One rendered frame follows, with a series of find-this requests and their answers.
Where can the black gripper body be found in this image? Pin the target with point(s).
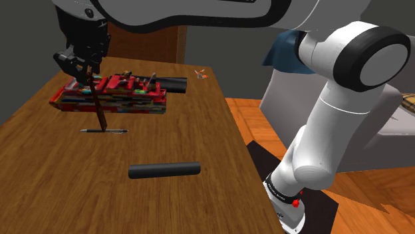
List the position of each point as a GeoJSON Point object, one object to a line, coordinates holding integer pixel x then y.
{"type": "Point", "coordinates": [85, 34]}

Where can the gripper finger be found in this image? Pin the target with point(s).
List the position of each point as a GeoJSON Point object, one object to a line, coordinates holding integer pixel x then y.
{"type": "Point", "coordinates": [94, 69]}
{"type": "Point", "coordinates": [66, 61]}

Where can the brown wooden stick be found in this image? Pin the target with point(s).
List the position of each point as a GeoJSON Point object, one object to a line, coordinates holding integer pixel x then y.
{"type": "Point", "coordinates": [98, 107]}

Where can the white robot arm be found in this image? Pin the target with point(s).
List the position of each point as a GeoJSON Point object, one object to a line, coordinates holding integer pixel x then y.
{"type": "Point", "coordinates": [337, 129]}

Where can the colourful brick toy ship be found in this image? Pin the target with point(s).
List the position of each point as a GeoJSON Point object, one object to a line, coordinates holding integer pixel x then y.
{"type": "Point", "coordinates": [129, 98]}

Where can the black pen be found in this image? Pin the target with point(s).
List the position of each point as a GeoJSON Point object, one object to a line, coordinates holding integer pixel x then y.
{"type": "Point", "coordinates": [113, 131]}

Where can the black cylinder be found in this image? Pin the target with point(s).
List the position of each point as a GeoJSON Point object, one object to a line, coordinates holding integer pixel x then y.
{"type": "Point", "coordinates": [163, 170]}
{"type": "Point", "coordinates": [173, 84]}

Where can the small orange white toy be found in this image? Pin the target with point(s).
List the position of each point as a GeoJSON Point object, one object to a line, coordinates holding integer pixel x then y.
{"type": "Point", "coordinates": [201, 74]}

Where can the brown wooden table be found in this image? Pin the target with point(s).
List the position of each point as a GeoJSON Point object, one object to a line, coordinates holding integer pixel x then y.
{"type": "Point", "coordinates": [97, 194]}

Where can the blue cloth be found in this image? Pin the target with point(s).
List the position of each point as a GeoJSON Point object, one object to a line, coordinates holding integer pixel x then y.
{"type": "Point", "coordinates": [282, 51]}

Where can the dark robot stand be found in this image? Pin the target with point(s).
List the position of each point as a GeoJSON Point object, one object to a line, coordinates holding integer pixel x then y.
{"type": "Point", "coordinates": [262, 158]}

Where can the pale grey sofa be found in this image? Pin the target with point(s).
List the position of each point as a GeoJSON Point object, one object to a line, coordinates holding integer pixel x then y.
{"type": "Point", "coordinates": [288, 97]}

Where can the brown checked cushion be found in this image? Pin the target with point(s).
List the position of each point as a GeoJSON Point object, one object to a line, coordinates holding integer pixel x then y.
{"type": "Point", "coordinates": [410, 102]}

